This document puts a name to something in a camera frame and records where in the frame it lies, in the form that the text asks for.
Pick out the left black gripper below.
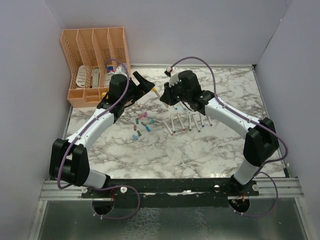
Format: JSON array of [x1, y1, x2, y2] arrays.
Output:
[[121, 71, 155, 105]]

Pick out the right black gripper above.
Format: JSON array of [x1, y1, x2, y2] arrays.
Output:
[[160, 79, 190, 107]]

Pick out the yellow capped white marker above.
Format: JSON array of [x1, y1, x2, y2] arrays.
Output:
[[152, 87, 169, 108]]

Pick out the dark green capped white marker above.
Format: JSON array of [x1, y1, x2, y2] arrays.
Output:
[[170, 115, 176, 134]]

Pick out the pink capped white marker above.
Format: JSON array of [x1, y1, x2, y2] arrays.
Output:
[[162, 119, 174, 136]]

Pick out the brown capped white marker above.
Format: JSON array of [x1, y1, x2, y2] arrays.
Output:
[[206, 116, 213, 127]]

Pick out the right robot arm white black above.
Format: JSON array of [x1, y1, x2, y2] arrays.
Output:
[[160, 68, 279, 196]]

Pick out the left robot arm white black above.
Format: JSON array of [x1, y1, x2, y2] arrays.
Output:
[[49, 71, 155, 198]]

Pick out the white blue box in organizer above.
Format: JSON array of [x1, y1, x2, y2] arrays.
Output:
[[103, 65, 115, 88]]

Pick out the white device in organizer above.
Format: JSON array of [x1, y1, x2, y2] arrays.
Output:
[[91, 67, 100, 88]]

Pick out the white remote in organizer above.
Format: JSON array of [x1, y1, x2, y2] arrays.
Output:
[[75, 65, 87, 88]]

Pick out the peach plastic desk organizer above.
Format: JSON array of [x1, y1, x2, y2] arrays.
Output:
[[60, 26, 131, 108]]

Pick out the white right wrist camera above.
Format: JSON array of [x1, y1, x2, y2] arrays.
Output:
[[164, 66, 181, 88]]

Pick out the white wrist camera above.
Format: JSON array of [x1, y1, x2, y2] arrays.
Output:
[[108, 65, 128, 77], [164, 66, 181, 88]]

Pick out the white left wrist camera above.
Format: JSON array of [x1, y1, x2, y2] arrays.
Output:
[[108, 65, 128, 77]]

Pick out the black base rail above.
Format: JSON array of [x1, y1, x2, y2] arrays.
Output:
[[82, 178, 259, 209]]

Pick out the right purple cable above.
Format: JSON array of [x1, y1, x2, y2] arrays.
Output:
[[169, 56, 291, 218]]

